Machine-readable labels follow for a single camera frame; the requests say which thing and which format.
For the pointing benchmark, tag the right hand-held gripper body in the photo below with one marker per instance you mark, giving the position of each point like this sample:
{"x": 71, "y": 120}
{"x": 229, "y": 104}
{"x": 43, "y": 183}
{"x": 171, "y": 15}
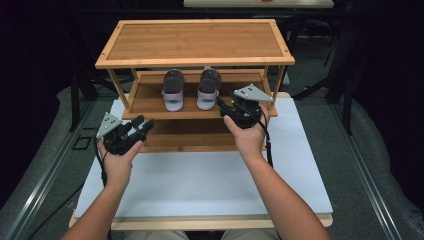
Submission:
{"x": 246, "y": 106}

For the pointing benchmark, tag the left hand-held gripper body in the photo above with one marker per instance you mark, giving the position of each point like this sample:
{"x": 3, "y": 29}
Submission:
{"x": 115, "y": 135}

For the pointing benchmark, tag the lilac sandal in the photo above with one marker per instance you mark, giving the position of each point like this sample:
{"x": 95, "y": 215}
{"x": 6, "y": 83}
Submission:
{"x": 208, "y": 89}
{"x": 173, "y": 90}

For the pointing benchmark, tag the bamboo shoe rack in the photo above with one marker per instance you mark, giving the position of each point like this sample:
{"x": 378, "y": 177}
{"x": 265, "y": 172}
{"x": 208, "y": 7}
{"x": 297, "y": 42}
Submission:
{"x": 196, "y": 43}

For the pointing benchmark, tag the person's left hand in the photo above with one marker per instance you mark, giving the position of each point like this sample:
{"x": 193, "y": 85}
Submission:
{"x": 118, "y": 166}

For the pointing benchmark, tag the person's right hand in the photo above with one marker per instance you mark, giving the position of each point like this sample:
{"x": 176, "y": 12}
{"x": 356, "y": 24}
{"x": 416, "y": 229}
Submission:
{"x": 248, "y": 140}

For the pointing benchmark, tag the black metal stand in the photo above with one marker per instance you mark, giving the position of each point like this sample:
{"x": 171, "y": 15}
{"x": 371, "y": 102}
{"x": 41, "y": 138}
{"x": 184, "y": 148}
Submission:
{"x": 74, "y": 83}
{"x": 348, "y": 100}

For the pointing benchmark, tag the white table board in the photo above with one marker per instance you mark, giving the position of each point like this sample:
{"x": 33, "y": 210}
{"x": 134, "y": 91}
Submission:
{"x": 200, "y": 183}

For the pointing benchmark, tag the person's left leg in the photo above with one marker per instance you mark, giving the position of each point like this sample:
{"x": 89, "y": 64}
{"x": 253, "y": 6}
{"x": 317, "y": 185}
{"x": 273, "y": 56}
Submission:
{"x": 156, "y": 235}

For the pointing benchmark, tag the person's leg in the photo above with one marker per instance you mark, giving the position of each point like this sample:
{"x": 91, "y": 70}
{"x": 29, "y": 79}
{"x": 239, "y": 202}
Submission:
{"x": 250, "y": 235}
{"x": 156, "y": 235}

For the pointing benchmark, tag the wooden table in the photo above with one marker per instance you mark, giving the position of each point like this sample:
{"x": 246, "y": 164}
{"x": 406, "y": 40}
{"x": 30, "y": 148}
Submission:
{"x": 200, "y": 224}

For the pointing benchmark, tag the person's right leg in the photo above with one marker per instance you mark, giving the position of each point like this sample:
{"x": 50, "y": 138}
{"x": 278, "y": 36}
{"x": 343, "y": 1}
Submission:
{"x": 250, "y": 235}

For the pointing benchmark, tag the black square floor frame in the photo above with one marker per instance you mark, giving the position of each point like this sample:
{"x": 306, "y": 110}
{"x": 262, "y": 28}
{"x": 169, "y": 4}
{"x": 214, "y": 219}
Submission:
{"x": 82, "y": 142}

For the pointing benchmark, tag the metal floor rail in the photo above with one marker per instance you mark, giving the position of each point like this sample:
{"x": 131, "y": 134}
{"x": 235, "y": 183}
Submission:
{"x": 43, "y": 186}
{"x": 370, "y": 180}

